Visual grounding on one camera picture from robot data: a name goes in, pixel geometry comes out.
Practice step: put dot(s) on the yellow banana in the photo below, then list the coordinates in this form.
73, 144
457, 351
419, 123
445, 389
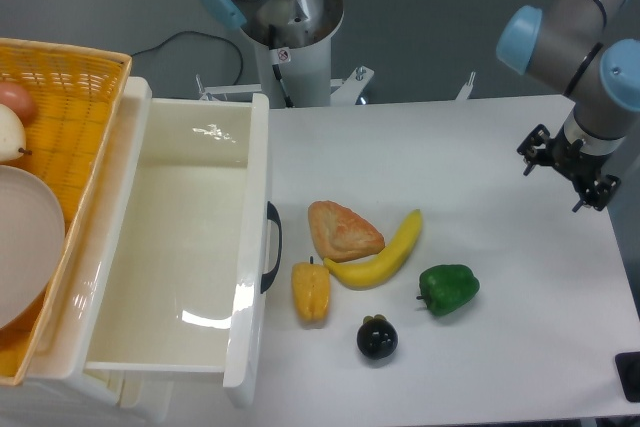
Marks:
380, 268

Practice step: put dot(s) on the white pear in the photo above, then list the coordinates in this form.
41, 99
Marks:
12, 136

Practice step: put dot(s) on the black object at table edge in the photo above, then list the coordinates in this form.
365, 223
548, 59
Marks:
628, 368

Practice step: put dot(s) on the green bell pepper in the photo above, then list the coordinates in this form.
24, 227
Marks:
446, 288

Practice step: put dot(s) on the black drawer handle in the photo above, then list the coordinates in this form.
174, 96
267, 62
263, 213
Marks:
274, 247

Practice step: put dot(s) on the brown puff pastry bread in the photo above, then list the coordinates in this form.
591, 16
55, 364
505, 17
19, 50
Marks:
340, 234

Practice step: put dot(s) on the white open drawer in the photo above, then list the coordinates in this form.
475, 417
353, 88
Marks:
185, 292

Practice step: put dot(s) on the beige plate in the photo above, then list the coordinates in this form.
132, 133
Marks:
32, 238

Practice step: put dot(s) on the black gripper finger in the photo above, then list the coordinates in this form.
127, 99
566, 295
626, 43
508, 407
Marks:
533, 149
595, 193

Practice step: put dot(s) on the white drawer cabinet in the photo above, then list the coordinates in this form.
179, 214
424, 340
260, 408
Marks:
59, 388

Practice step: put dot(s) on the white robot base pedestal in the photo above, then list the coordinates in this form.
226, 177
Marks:
292, 47

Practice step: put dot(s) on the dark purple mangosteen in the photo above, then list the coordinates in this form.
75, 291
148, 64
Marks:
376, 338

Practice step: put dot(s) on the red apple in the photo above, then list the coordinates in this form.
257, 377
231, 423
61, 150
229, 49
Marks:
20, 101

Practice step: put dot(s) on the yellow bell pepper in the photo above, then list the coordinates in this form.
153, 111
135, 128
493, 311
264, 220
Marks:
311, 290

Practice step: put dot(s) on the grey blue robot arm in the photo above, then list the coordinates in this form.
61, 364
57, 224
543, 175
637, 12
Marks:
559, 46

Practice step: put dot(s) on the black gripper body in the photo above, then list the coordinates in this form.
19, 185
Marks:
583, 170

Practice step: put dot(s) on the yellow woven basket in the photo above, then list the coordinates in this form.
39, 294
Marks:
77, 90

